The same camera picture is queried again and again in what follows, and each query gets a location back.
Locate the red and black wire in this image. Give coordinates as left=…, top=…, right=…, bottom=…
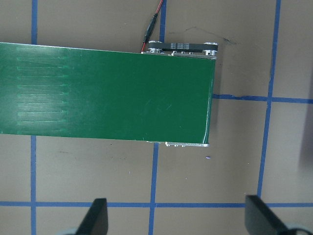
left=140, top=0, right=165, bottom=53

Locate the green belt conveyor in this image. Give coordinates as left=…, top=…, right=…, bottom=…
left=0, top=40, right=219, bottom=148

